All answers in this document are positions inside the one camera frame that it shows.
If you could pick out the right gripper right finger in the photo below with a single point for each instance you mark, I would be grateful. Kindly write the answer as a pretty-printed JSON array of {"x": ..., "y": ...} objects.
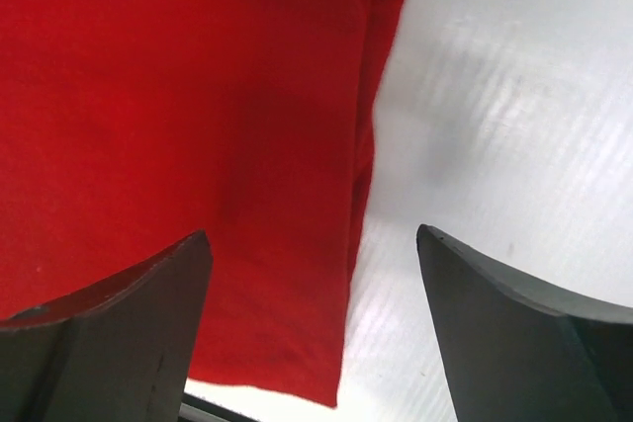
[{"x": 517, "y": 348}]

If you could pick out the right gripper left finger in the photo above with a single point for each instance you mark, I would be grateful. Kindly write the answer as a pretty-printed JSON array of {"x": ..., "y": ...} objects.
[{"x": 117, "y": 350}]

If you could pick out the red t shirt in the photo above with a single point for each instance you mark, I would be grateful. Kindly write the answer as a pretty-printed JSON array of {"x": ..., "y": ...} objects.
[{"x": 128, "y": 124}]

